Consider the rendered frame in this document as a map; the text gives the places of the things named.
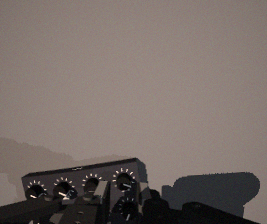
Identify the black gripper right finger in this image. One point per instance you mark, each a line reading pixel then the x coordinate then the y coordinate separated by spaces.
pixel 155 212

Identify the dark grey knob box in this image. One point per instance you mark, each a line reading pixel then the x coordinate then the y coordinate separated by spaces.
pixel 73 182

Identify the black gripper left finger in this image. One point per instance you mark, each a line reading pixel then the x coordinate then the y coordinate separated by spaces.
pixel 87 209

